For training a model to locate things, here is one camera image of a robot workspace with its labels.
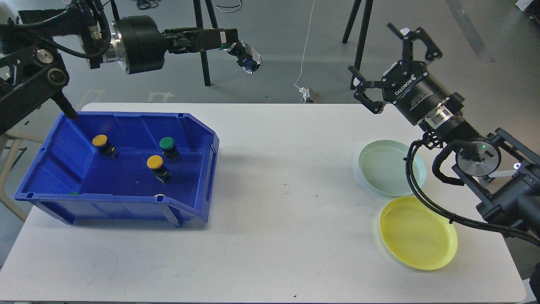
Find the yellow push button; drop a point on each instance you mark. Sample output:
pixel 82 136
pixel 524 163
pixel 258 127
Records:
pixel 156 164
pixel 104 146

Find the yellow plate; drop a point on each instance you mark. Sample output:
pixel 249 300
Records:
pixel 416 236

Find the black tripod legs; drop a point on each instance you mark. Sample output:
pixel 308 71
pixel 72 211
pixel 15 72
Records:
pixel 366 17
pixel 200 24

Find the right black tripod legs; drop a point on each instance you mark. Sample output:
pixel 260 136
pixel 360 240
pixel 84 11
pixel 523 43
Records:
pixel 366 17

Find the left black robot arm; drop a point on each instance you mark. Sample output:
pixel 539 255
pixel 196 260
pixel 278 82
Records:
pixel 31 48

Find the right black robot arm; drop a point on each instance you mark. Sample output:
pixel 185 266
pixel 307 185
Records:
pixel 501 171

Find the blue plastic bin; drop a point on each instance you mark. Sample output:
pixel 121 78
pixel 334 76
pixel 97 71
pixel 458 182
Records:
pixel 69 179

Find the green push button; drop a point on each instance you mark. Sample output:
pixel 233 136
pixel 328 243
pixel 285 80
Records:
pixel 170 150
pixel 247 57

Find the green push button in bin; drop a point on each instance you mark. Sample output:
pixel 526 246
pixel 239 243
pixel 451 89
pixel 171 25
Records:
pixel 170 150

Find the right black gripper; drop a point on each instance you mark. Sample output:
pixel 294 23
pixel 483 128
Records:
pixel 417 95

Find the light green plate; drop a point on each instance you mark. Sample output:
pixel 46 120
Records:
pixel 381 164

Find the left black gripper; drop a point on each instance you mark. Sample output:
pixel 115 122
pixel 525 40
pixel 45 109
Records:
pixel 141 47

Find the left black tripod legs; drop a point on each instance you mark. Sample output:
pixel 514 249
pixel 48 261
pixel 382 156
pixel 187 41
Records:
pixel 200 24

